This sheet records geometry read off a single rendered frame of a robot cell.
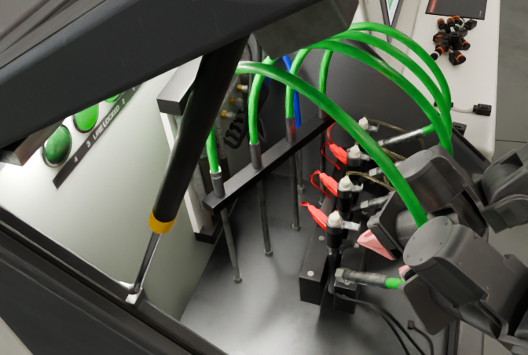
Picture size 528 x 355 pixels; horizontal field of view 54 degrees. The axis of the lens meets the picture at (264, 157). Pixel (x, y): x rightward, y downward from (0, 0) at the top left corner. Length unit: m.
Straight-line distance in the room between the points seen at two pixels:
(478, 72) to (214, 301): 0.83
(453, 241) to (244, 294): 0.69
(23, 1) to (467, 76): 1.02
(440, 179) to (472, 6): 1.04
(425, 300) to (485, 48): 0.98
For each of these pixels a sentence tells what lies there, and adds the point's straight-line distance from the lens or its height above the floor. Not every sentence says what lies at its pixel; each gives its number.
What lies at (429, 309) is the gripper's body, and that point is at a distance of 0.60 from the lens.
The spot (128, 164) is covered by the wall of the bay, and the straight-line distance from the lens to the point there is 0.77.
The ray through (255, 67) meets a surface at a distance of 0.62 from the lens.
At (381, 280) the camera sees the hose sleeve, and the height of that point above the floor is 1.15.
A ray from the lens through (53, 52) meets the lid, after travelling 0.25.
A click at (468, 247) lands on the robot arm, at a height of 1.39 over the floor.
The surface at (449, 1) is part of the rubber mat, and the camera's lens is 1.67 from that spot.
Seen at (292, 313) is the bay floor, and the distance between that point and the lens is 1.06.
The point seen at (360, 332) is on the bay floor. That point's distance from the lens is 1.05.
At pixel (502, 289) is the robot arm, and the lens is 0.49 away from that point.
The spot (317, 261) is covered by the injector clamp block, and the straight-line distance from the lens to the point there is 0.95.
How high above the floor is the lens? 1.76
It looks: 44 degrees down
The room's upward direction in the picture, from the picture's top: 6 degrees counter-clockwise
